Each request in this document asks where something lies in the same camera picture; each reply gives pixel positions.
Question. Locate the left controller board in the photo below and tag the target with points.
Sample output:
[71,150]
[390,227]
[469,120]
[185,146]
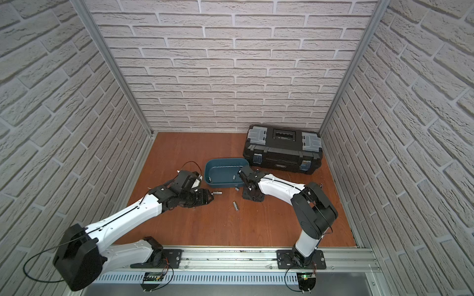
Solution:
[153,281]

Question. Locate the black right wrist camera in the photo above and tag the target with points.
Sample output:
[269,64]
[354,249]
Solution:
[246,173]

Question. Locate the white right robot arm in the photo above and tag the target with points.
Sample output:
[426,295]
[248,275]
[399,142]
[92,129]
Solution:
[314,211]

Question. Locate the teal plastic storage box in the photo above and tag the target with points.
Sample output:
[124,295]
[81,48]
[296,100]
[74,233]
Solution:
[221,172]

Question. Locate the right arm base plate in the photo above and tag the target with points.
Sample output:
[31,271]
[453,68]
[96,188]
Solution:
[292,259]

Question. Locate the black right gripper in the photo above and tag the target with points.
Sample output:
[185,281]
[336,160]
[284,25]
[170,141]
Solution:
[245,193]

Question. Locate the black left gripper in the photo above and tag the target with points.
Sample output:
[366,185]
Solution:
[200,197]

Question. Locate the controller board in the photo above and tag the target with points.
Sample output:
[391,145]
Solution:
[153,281]
[306,281]

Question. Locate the aluminium frame post right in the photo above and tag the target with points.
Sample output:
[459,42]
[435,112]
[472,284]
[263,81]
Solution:
[369,32]

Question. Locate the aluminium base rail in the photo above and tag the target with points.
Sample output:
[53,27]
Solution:
[218,265]

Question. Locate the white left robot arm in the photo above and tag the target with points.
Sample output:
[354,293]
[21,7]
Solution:
[85,253]

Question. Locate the right controller board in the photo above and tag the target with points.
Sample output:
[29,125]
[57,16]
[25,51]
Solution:
[306,281]

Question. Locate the aluminium frame post left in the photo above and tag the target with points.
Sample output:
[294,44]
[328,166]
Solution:
[100,42]

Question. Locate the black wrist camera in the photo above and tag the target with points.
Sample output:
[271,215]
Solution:
[246,173]
[186,181]

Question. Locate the aluminium frame post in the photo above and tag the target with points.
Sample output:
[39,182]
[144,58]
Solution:
[369,32]
[100,42]

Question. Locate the black grey toolbox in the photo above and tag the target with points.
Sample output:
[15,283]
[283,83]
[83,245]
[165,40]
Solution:
[284,149]

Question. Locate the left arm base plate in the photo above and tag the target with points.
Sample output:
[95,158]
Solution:
[162,258]

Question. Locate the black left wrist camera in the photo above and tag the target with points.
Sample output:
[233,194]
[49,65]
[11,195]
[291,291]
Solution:
[186,181]

